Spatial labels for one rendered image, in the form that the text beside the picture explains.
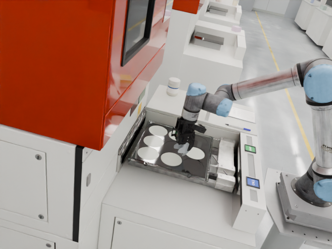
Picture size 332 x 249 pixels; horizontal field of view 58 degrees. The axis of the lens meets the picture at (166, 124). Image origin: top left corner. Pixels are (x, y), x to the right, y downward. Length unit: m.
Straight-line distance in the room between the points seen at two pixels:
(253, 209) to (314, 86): 0.50
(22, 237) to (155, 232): 0.50
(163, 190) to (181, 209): 0.12
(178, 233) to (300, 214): 0.52
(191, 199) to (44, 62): 0.85
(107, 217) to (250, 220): 0.57
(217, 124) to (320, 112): 0.64
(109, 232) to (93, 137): 0.64
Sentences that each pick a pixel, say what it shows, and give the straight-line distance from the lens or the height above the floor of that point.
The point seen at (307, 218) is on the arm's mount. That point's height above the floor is 0.86.
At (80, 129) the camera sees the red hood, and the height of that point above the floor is 1.28.
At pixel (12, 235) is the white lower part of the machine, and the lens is 1.29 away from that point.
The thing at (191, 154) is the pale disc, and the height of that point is 0.90.
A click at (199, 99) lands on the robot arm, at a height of 1.23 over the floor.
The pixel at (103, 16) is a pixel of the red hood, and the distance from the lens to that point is 0.70.
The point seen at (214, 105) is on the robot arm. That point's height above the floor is 1.23.
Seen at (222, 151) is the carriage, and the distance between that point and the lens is 1.60.
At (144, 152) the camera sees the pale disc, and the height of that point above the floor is 0.90.
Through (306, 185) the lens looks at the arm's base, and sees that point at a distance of 1.50.
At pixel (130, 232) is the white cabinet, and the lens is 1.34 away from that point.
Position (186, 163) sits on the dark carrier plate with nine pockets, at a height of 0.90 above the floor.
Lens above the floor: 1.74
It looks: 30 degrees down
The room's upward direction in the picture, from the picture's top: 12 degrees clockwise
